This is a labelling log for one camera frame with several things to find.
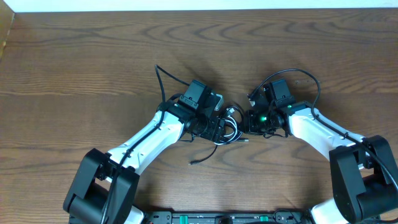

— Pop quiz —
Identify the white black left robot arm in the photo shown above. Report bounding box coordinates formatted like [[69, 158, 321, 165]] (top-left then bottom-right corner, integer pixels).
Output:
[[63, 90, 224, 223]]

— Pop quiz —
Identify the white usb cable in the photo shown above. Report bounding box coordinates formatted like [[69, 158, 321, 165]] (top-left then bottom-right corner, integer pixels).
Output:
[[214, 107, 242, 146]]

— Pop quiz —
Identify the brown wooden side panel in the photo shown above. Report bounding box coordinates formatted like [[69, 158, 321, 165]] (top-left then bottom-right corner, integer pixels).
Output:
[[0, 0, 15, 57]]

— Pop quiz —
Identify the black usb cable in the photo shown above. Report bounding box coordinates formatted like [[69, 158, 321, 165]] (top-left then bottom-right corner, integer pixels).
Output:
[[188, 105, 249, 166]]

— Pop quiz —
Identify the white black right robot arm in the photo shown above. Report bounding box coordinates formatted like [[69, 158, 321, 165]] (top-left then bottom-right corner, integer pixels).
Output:
[[244, 93, 397, 223]]

